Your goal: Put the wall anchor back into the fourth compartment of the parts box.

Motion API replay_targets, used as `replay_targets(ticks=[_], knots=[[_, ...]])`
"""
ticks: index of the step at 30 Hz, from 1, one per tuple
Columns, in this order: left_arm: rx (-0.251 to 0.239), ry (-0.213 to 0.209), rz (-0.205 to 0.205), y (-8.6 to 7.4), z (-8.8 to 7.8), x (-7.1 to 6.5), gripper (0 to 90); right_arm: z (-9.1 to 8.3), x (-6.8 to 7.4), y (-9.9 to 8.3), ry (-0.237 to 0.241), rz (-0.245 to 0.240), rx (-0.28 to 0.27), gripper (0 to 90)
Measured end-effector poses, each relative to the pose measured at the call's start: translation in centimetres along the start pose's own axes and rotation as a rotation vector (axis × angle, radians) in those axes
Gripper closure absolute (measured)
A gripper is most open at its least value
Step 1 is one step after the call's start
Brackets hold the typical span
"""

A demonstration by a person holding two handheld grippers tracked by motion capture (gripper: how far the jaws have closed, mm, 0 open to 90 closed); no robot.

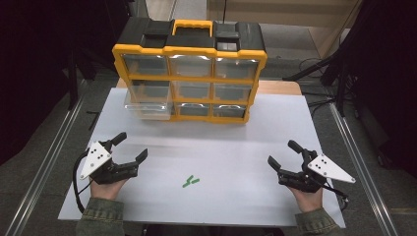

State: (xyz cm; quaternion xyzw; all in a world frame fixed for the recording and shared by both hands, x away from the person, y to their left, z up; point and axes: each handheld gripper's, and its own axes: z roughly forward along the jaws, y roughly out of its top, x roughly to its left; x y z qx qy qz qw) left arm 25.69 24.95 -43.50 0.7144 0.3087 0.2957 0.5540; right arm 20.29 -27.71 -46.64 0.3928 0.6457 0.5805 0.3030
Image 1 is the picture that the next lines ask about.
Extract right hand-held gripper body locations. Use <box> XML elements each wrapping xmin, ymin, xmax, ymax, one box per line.
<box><xmin>277</xmin><ymin>148</ymin><xmax>357</xmax><ymax>194</ymax></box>

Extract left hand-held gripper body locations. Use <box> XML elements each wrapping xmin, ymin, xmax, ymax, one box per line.
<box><xmin>79</xmin><ymin>140</ymin><xmax>141</xmax><ymax>186</ymax></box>

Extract clear plastic drawer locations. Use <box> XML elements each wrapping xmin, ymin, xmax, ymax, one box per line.
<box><xmin>123</xmin><ymin>88</ymin><xmax>174</xmax><ymax>121</ymax></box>

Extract long green plastic wall plug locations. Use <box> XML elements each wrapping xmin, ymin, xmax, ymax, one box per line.
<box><xmin>182</xmin><ymin>177</ymin><xmax>201</xmax><ymax>189</ymax></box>

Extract person's left hand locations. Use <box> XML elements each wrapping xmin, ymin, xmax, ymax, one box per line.
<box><xmin>89</xmin><ymin>178</ymin><xmax>129</xmax><ymax>202</ymax></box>

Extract person's right hand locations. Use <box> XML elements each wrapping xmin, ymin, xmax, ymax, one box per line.
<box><xmin>289</xmin><ymin>186</ymin><xmax>325</xmax><ymax>214</ymax></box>

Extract white table mat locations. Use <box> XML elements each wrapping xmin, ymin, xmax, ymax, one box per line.
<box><xmin>57</xmin><ymin>87</ymin><xmax>346</xmax><ymax>229</ymax></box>

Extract dark stand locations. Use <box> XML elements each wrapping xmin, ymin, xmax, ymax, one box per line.
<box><xmin>66</xmin><ymin>48</ymin><xmax>96</xmax><ymax>111</ymax></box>

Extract black tripod stand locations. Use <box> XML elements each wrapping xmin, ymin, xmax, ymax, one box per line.
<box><xmin>281</xmin><ymin>53</ymin><xmax>349</xmax><ymax>116</ymax></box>

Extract yellow and black organizer cabinet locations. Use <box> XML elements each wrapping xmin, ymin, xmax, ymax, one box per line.
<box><xmin>111</xmin><ymin>17</ymin><xmax>268</xmax><ymax>125</ymax></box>

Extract right hand-held gripper black cable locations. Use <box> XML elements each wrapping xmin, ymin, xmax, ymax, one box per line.
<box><xmin>323</xmin><ymin>182</ymin><xmax>350</xmax><ymax>211</ymax></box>

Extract hand-held gripper black cable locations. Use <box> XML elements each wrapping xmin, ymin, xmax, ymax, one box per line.
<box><xmin>72</xmin><ymin>150</ymin><xmax>96</xmax><ymax>214</ymax></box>
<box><xmin>323</xmin><ymin>182</ymin><xmax>350</xmax><ymax>211</ymax></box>

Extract left hand-held gripper black cable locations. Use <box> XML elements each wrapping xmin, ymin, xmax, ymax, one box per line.
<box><xmin>72</xmin><ymin>150</ymin><xmax>96</xmax><ymax>214</ymax></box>

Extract metal floor rail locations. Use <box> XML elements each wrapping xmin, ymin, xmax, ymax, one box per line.
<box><xmin>328</xmin><ymin>102</ymin><xmax>399</xmax><ymax>236</ymax></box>
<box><xmin>4</xmin><ymin>97</ymin><xmax>85</xmax><ymax>236</ymax></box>

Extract black floor cables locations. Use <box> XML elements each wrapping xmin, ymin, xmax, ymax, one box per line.
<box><xmin>297</xmin><ymin>57</ymin><xmax>335</xmax><ymax>114</ymax></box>

